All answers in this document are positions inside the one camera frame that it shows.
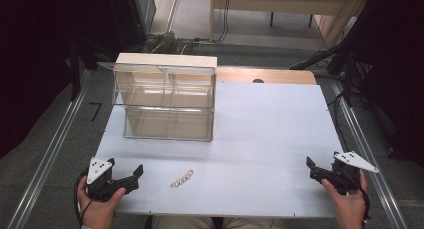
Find black cable bundle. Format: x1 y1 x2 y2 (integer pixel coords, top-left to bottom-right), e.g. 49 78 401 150
287 43 349 71

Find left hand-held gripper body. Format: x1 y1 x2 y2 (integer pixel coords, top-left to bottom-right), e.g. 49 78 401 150
86 156 135 203

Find pile of plugs and cables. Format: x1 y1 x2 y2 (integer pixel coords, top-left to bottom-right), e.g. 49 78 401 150
145 30 202 55

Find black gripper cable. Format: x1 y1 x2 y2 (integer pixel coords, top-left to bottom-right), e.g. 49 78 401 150
73 168 98 227
346 170 372 227

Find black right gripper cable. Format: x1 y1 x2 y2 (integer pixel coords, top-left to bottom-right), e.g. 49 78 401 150
346 170 372 227

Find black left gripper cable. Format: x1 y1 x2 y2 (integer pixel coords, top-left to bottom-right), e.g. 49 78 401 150
73 168 98 227

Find person's left hand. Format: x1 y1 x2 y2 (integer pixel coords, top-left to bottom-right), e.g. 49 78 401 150
76 176 127 229

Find dark cabinet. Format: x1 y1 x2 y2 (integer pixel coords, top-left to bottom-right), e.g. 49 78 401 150
106 0 158 50

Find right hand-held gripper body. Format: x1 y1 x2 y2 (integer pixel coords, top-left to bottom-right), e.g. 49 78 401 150
316 150 380 196

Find clear acrylic display case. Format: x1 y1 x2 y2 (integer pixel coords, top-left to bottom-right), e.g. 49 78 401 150
97 52 218 143

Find black hanging cables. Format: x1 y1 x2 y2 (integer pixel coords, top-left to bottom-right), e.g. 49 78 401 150
216 0 232 44

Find person's right hand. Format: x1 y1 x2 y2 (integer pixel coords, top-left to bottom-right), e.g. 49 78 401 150
320 170 370 229

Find metal floor rail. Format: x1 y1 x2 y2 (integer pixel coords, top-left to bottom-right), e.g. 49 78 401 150
329 78 410 229
6 68 93 229

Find thin black cable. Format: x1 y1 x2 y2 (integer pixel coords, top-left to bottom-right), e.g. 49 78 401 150
327 91 352 154

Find black curtain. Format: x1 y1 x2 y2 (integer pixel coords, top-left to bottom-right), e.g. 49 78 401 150
328 0 424 168
0 0 116 160

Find beige desk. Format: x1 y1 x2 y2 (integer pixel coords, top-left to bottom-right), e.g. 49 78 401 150
209 0 372 43

